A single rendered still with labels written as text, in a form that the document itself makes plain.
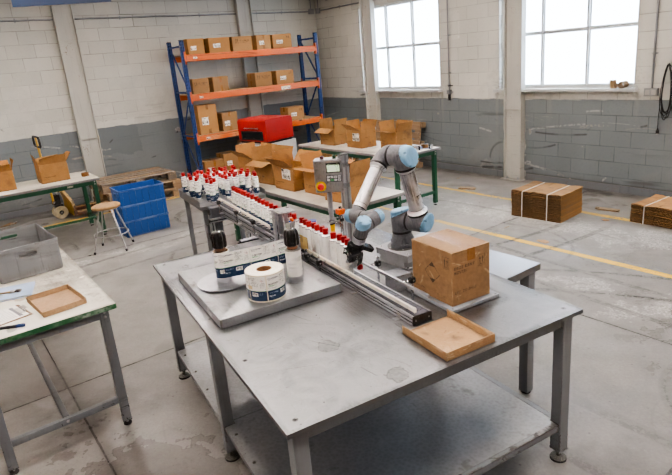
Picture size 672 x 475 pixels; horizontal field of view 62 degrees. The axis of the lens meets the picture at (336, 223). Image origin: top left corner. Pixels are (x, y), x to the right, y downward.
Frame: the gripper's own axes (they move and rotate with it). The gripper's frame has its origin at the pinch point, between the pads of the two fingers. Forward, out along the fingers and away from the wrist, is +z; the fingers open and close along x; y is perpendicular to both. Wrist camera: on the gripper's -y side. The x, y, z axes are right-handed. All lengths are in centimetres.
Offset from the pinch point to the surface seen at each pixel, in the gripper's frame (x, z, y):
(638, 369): 102, 49, -162
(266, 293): 1, 0, 52
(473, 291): 53, -25, -31
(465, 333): 74, -31, -8
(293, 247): -18.1, -6.4, 29.1
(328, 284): 3.9, 4.1, 17.4
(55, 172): -480, 279, 116
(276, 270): -5.6, -7.1, 44.6
